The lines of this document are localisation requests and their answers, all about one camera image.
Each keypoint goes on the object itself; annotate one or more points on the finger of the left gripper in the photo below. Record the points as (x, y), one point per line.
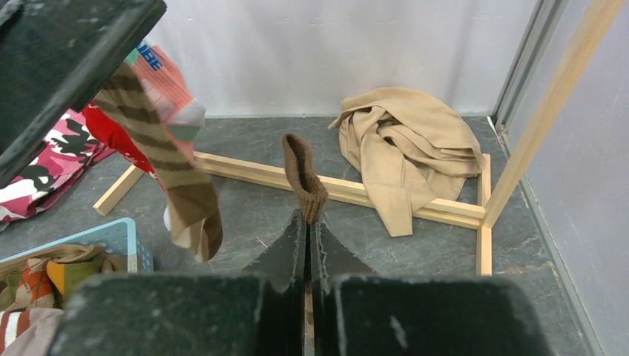
(55, 55)

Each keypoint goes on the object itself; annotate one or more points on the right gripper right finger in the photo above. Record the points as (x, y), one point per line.
(358, 312)

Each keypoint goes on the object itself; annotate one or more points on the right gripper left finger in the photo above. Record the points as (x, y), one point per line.
(258, 311)

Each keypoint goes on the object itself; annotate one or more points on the red sock white stars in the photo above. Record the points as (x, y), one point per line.
(113, 136)

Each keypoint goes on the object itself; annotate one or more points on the brown striped sock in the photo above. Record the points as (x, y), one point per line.
(300, 174)
(192, 200)

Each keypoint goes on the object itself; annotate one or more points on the wooden hanger stand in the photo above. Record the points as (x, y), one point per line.
(479, 203)

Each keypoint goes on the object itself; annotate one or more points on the brown beige socks pile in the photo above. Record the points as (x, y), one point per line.
(35, 288)

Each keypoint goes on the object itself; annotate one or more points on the pink camouflage cloth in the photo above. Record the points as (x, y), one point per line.
(69, 151)

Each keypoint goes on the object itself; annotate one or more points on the blue plastic basket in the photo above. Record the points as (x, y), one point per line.
(118, 237)

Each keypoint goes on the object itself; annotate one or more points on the beige cloth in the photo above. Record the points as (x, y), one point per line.
(409, 147)

